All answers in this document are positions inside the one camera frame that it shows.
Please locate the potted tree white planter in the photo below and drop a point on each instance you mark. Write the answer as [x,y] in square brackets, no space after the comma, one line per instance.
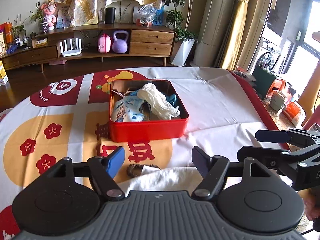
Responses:
[178,20]

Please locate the white wifi router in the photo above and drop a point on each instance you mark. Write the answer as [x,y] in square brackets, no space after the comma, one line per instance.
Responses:
[70,47]

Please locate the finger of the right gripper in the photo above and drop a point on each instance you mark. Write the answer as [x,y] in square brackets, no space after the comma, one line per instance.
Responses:
[272,136]
[270,157]

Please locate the yellow curtain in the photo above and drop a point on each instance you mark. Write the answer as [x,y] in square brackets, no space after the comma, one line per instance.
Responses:
[234,38]

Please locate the wooden TV cabinet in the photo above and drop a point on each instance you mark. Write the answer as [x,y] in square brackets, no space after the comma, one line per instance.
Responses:
[154,41]

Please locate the white tissue cloth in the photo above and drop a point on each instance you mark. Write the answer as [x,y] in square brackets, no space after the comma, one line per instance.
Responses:
[162,179]

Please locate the dark green bin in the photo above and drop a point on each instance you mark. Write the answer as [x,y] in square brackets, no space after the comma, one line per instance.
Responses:
[263,81]

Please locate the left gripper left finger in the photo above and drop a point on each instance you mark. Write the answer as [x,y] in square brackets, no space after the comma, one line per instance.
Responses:
[102,173]

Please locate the orange gift box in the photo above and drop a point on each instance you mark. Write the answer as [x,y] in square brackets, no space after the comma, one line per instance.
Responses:
[7,30]

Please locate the printed white red tablecloth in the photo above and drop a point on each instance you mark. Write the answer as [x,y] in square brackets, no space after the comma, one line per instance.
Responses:
[70,117]

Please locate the cream mesh cloth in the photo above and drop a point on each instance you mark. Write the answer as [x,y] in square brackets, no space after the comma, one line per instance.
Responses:
[158,103]

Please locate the black cylindrical speaker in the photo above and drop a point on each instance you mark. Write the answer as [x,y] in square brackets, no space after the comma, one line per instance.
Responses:
[110,13]

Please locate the green ceramic mug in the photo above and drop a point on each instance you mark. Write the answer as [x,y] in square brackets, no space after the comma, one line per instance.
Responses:
[278,101]

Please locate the person's right hand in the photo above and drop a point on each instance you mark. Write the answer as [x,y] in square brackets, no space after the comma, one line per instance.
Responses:
[311,201]

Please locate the pink small case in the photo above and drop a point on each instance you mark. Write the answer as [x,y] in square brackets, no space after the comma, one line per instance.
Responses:
[104,43]

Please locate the small potted green plant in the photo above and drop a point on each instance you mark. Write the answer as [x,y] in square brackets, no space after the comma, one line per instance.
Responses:
[40,16]

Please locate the red metal tin box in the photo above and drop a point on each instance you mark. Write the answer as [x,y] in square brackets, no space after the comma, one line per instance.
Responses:
[151,128]

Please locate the clear plastic bag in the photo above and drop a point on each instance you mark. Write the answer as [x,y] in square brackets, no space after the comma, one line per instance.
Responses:
[146,15]

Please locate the orange white container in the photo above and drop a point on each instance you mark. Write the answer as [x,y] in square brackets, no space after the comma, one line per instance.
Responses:
[294,112]

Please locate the white standing air conditioner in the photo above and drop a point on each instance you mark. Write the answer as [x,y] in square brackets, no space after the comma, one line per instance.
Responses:
[215,21]

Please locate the yellow carton box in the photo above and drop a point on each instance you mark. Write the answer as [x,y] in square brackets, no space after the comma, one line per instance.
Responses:
[3,76]

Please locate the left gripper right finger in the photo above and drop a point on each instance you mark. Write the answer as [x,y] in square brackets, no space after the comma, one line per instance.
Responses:
[213,171]

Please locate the pink plush doll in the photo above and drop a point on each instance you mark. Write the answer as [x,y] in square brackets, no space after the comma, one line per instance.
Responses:
[50,9]

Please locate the blue rubber glove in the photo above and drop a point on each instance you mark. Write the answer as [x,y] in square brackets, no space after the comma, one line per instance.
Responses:
[172,99]

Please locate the printed baby wipes pack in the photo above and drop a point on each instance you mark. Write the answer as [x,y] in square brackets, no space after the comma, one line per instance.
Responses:
[128,110]

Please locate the purple kettlebell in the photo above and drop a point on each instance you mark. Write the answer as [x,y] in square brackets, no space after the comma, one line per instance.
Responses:
[119,46]

